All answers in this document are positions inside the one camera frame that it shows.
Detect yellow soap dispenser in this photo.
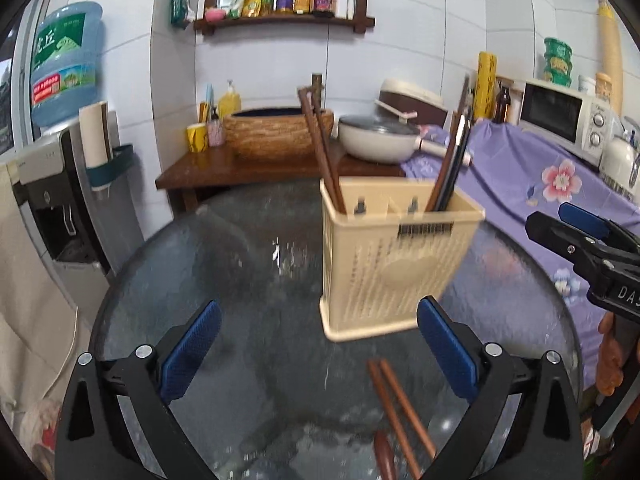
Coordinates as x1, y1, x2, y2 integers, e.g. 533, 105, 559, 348
218, 80, 242, 118

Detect person's right hand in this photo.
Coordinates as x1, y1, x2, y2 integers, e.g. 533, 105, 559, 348
597, 311, 628, 397

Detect white kettle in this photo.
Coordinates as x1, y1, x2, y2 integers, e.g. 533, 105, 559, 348
599, 130, 640, 196

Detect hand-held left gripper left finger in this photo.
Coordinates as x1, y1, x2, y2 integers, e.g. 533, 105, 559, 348
55, 300, 223, 480

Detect cream pot with lid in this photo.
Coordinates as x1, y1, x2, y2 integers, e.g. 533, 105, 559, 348
337, 114, 473, 167

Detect teal roll holder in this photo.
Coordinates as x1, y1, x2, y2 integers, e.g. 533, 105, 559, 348
85, 144, 136, 192

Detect brown glass bottle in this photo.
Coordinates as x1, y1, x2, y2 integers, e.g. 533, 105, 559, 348
495, 85, 512, 123

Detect white microwave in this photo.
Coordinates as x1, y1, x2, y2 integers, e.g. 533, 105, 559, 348
517, 78, 613, 168

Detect black chopstick with gold tip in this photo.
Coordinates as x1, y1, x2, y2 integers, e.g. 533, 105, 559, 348
442, 72, 473, 211

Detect beige corrugated hose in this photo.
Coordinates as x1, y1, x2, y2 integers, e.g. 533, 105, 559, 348
597, 0, 626, 116

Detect white rice paddle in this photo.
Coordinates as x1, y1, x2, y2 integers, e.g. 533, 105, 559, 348
375, 99, 418, 120

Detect brown woven basin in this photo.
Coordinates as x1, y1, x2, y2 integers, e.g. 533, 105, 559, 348
222, 106, 335, 162

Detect yellow roll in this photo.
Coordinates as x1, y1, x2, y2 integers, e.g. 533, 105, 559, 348
476, 51, 498, 120

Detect brown wooden chopstick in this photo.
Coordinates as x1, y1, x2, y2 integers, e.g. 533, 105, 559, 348
380, 358, 438, 461
298, 87, 342, 213
307, 105, 348, 215
425, 112, 463, 212
367, 359, 423, 480

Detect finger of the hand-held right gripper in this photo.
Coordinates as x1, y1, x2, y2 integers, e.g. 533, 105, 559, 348
557, 201, 640, 256
525, 211, 616, 286

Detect yellow cup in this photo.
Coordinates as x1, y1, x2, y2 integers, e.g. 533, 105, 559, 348
187, 122, 209, 153

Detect cream plastic utensil holder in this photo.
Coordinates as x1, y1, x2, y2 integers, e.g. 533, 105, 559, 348
319, 178, 487, 343

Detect yellow seasoning packets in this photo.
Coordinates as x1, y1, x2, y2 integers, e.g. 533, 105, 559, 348
227, 0, 263, 18

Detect blue water jug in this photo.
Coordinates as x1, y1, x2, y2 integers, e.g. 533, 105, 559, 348
30, 1, 103, 128

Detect brown wooden counter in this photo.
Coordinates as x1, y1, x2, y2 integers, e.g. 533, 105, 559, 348
156, 147, 407, 211

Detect bronze faucet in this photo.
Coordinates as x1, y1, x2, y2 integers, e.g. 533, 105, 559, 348
297, 72, 326, 111

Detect wooden-handled spoon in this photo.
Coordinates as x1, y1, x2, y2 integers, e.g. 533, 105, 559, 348
372, 430, 398, 480

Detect green hanging packet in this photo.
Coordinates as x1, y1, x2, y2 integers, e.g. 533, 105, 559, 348
170, 0, 196, 28

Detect water dispenser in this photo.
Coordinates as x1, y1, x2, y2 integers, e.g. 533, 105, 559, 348
10, 127, 143, 311

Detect purple floral cloth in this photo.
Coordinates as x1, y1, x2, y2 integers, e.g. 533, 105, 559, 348
400, 120, 640, 391

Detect beige cloth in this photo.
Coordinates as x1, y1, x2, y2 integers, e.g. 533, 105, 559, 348
0, 160, 96, 441

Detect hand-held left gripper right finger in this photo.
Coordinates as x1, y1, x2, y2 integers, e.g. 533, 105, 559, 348
416, 296, 586, 480

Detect round glass table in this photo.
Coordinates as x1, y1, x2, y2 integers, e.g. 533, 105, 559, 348
89, 180, 585, 480

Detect white brown rice cooker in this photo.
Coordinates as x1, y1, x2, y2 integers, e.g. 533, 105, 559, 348
375, 78, 447, 128

